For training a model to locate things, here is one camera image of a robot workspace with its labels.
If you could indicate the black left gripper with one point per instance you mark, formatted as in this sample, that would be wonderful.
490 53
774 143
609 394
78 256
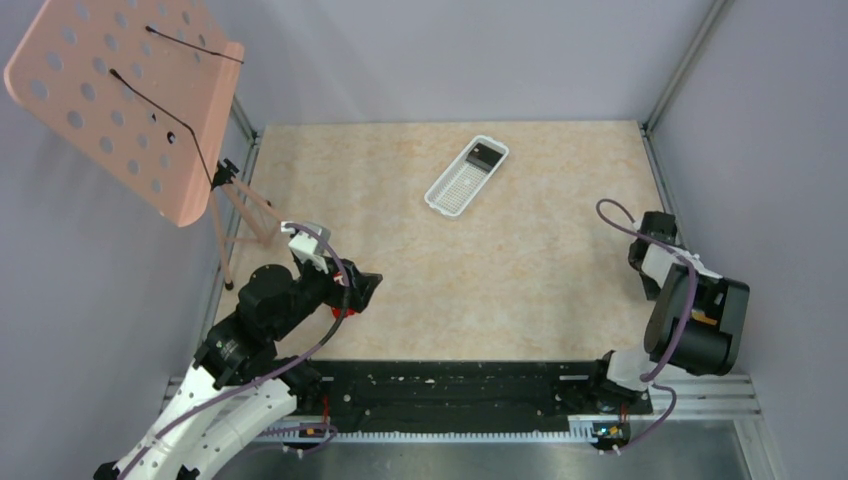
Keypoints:
357 285

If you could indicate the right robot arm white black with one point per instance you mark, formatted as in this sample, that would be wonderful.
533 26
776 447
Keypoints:
696 322

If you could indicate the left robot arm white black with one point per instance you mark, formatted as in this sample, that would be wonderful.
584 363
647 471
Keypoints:
237 385

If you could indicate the red white grid card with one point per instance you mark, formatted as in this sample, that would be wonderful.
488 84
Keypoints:
338 312

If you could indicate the black card stack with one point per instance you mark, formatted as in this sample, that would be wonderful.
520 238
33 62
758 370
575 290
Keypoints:
484 157

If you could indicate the white perforated plastic tray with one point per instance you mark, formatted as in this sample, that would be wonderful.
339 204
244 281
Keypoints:
460 182

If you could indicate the pink perforated music stand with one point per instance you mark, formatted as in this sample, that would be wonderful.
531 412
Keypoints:
143 88

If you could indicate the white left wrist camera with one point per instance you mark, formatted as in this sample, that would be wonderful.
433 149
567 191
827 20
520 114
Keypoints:
308 248

